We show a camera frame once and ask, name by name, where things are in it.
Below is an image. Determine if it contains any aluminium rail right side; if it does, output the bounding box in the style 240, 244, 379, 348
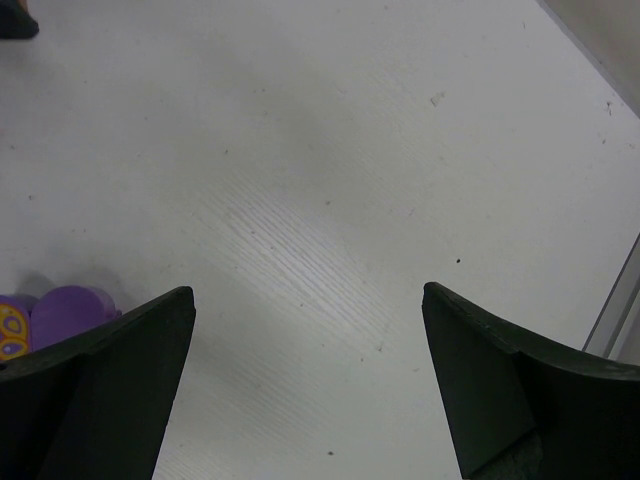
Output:
582, 238, 639, 360

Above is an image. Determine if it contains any purple lego butterfly piece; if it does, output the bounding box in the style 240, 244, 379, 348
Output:
1, 285, 122, 362

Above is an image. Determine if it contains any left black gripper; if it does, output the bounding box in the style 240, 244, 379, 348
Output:
0, 0, 39, 39

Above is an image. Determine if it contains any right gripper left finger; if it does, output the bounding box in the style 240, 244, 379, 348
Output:
1, 286, 195, 479

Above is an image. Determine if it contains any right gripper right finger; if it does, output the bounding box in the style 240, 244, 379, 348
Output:
422, 282, 639, 479

